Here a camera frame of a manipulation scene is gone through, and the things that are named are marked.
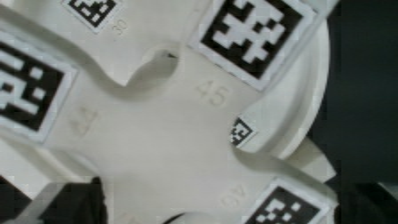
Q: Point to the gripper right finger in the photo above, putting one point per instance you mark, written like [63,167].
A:
[376,205]

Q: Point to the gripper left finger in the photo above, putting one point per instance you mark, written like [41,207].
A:
[68,204]

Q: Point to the white round table top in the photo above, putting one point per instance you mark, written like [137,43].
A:
[296,100]

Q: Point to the white cross-shaped table base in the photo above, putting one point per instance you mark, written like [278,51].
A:
[153,133]

